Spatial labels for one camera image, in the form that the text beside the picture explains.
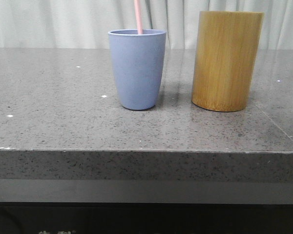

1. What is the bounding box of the blue plastic cup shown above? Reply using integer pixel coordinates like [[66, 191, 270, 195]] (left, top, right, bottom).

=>
[[108, 29, 166, 110]]

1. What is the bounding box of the pink chopstick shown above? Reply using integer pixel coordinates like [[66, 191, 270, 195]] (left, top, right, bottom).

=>
[[134, 0, 143, 35]]

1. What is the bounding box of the bamboo cylinder holder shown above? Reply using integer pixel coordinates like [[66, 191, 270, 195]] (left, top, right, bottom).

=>
[[191, 11, 264, 112]]

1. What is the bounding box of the white curtain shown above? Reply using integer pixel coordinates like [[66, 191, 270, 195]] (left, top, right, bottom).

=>
[[0, 0, 293, 49]]

